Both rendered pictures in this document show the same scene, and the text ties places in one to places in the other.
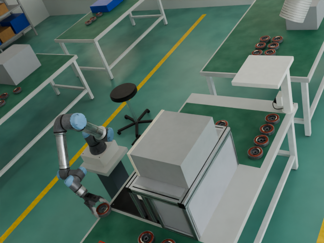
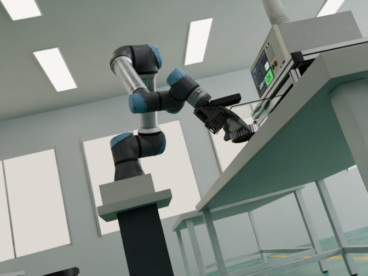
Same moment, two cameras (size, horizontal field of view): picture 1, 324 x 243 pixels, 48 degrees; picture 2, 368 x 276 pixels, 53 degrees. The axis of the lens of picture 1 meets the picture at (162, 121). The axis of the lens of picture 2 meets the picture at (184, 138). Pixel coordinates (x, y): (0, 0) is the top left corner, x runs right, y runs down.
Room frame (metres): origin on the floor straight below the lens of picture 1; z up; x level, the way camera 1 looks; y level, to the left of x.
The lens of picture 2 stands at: (1.26, 1.78, 0.50)
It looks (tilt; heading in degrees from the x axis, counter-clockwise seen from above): 16 degrees up; 308
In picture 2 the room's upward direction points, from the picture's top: 16 degrees counter-clockwise
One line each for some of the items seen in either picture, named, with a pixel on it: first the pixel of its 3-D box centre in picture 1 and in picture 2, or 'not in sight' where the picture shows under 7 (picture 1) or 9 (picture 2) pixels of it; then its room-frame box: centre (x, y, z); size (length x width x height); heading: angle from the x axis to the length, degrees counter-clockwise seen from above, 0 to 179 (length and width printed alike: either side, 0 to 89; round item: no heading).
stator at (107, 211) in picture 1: (103, 209); (245, 133); (1.88, 0.62, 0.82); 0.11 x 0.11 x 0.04
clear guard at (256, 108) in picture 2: not in sight; (248, 115); (2.10, 0.12, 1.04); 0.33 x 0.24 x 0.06; 46
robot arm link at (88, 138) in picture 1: (91, 135); (124, 148); (2.54, 0.59, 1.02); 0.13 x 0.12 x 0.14; 61
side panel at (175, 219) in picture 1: (174, 217); not in sight; (1.51, 0.14, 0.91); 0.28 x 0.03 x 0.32; 46
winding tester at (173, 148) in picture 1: (174, 146); (302, 59); (1.79, -0.02, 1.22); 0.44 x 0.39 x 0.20; 136
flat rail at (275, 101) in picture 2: not in sight; (272, 104); (1.95, 0.13, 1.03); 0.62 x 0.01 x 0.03; 136
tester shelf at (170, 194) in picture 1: (180, 158); (309, 82); (1.80, -0.02, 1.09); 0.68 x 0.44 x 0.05; 136
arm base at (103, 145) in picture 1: (96, 144); (128, 171); (2.55, 0.60, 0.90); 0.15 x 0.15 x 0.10
